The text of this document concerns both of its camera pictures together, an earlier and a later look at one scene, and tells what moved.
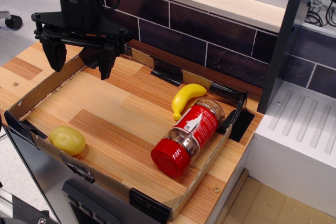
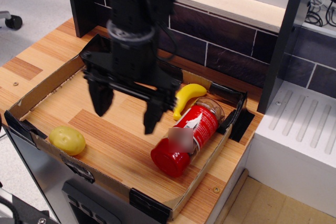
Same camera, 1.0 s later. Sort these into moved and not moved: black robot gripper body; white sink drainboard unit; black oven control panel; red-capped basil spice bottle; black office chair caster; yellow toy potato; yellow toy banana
Moved: black robot gripper body
Not moved: white sink drainboard unit; yellow toy potato; red-capped basil spice bottle; yellow toy banana; black office chair caster; black oven control panel
